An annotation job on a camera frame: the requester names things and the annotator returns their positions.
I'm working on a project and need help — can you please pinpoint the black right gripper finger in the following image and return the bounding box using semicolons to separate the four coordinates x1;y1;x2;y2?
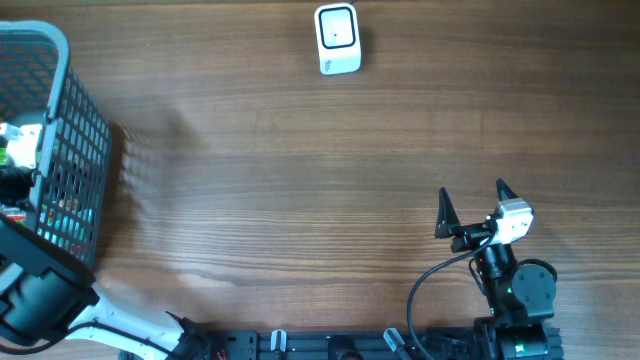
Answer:
434;187;461;239
496;178;518;202

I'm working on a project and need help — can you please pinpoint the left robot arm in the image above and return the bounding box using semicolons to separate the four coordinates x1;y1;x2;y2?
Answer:
1;215;215;359

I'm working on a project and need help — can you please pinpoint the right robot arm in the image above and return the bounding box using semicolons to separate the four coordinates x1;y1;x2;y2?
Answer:
425;179;562;359

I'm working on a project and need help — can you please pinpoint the white barcode scanner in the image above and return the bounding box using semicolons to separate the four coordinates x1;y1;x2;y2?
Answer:
314;2;362;76

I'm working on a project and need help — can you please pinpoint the grey plastic shopping basket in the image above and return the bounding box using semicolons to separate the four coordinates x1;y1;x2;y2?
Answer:
1;21;112;267

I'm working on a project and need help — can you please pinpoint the black right camera cable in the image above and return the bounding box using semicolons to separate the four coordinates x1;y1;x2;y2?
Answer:
406;227;499;360

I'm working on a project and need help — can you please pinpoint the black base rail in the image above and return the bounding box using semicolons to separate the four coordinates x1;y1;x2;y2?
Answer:
119;327;565;360

